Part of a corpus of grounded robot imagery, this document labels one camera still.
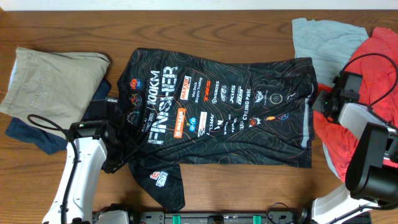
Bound light blue grey shirt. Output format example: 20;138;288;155
292;18;368;182

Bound black printed cycling jersey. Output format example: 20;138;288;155
117;48;318;212

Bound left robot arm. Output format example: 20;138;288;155
42;99;134;224

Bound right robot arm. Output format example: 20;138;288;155
296;71;397;223

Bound red orange shirt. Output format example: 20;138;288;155
313;27;397;182

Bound folded beige trousers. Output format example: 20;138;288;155
1;48;110;129

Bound folded navy blue garment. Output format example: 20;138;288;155
4;78;112;156

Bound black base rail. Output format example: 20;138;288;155
93;202;373;224

